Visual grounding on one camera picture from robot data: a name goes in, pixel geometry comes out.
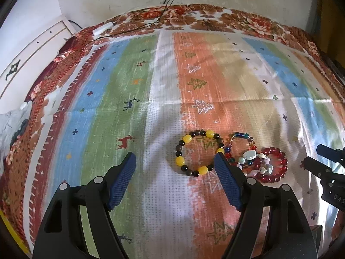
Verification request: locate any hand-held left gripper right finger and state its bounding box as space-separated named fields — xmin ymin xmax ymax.
xmin=214 ymin=152 xmax=320 ymax=259

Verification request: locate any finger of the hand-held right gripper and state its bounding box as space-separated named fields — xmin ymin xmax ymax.
xmin=301 ymin=156 xmax=334 ymax=179
xmin=316 ymin=144 xmax=345 ymax=164

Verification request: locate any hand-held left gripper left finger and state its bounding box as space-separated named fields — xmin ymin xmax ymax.
xmin=32 ymin=152 xmax=136 ymax=259

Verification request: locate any red bead bracelet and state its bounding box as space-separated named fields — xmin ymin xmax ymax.
xmin=246 ymin=146 xmax=289 ymax=184

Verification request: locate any white stone chip bracelet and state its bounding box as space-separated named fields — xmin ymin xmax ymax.
xmin=237 ymin=150 xmax=273 ymax=176

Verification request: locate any silver metal tin box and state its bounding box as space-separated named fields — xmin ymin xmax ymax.
xmin=309 ymin=223 xmax=325 ymax=252

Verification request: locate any multicolour glass bead bracelet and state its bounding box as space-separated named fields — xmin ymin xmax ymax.
xmin=225 ymin=131 xmax=257 ymax=168

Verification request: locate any yellow and dark bead bracelet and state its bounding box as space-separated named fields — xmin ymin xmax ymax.
xmin=175 ymin=129 xmax=226 ymax=178

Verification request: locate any striped colourful mat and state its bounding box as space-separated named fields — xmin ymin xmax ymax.
xmin=23 ymin=31 xmax=345 ymax=259

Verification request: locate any grey plastic bag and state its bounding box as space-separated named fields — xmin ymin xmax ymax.
xmin=0 ymin=107 xmax=31 ymax=152

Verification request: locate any white charger block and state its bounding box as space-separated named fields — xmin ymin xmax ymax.
xmin=92 ymin=21 xmax=114 ymax=35

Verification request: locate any white cabinet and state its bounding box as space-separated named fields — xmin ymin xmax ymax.
xmin=0 ymin=14 xmax=82 ymax=101

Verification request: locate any striped patterned tablecloth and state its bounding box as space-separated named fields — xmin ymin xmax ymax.
xmin=0 ymin=3 xmax=345 ymax=250

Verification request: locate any black cable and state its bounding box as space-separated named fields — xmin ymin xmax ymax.
xmin=96 ymin=0 xmax=190 ymax=37

